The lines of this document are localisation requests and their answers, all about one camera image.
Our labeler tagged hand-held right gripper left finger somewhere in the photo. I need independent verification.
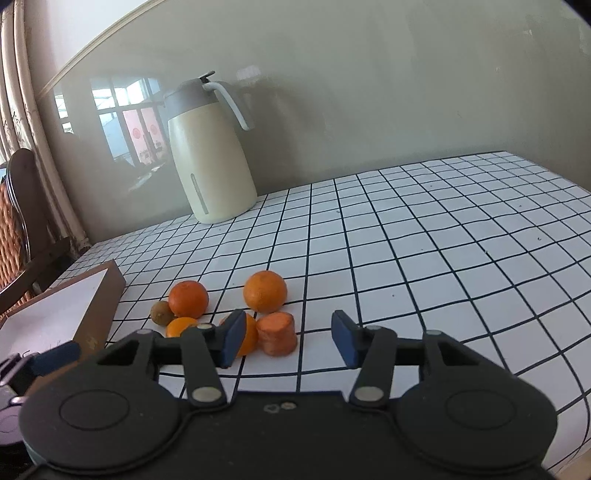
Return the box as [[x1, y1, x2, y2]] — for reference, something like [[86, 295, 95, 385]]
[[95, 309, 247, 409]]

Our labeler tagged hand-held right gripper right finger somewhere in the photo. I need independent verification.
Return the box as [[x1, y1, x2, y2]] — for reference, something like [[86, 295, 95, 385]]
[[331, 310, 513, 411]]

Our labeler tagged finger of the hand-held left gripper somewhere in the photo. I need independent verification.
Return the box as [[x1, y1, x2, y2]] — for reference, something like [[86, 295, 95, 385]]
[[27, 340, 81, 378]]

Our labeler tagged carrot chunk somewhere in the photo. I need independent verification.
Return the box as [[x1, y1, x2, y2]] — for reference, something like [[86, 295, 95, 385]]
[[256, 312, 297, 357]]

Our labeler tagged brown cardboard box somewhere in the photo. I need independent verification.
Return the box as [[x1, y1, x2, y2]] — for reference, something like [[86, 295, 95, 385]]
[[0, 259, 126, 366]]

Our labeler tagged small orange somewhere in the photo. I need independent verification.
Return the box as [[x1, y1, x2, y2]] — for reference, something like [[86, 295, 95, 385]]
[[165, 316, 199, 339]]

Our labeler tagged brown kiwi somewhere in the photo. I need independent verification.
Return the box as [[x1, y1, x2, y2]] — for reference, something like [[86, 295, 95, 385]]
[[150, 300, 175, 325]]

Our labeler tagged white checkered tablecloth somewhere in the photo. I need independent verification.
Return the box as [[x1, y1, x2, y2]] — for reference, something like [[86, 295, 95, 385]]
[[53, 151, 591, 476]]

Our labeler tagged wooden wicker chair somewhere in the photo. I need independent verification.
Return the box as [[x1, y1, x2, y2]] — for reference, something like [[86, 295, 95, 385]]
[[0, 148, 75, 315]]

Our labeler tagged cream thermos jug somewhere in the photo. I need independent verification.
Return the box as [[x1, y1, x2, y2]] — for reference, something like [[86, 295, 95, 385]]
[[164, 71, 258, 225]]

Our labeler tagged beige curtain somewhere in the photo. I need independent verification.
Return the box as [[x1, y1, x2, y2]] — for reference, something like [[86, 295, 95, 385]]
[[0, 0, 93, 252]]

